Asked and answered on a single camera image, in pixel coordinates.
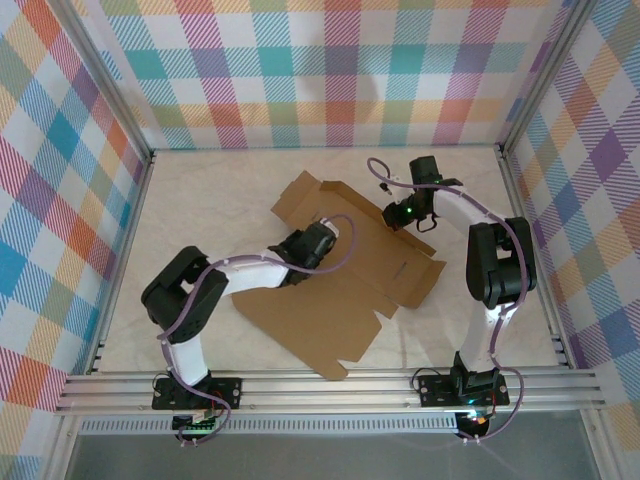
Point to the brown cardboard box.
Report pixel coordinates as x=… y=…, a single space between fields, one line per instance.
x=340 y=310

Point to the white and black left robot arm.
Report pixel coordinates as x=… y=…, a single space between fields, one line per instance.
x=250 y=275

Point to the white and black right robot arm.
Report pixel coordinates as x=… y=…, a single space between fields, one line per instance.
x=500 y=270

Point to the aluminium right side rail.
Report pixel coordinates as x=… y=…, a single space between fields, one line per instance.
x=516 y=200

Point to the aluminium mounting rail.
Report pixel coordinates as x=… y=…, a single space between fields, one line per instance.
x=325 y=392

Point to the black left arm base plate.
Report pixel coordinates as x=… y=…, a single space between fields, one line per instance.
x=227 y=392

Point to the aluminium left side rail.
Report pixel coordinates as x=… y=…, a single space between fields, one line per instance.
x=135 y=212

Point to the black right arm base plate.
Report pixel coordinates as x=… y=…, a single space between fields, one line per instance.
x=435 y=390

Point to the aluminium right frame post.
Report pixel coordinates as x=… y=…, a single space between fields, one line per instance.
x=544 y=75

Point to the aluminium frame post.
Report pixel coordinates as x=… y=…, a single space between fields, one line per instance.
x=544 y=75
x=102 y=75

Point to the aluminium left frame post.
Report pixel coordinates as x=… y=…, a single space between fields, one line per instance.
x=102 y=75

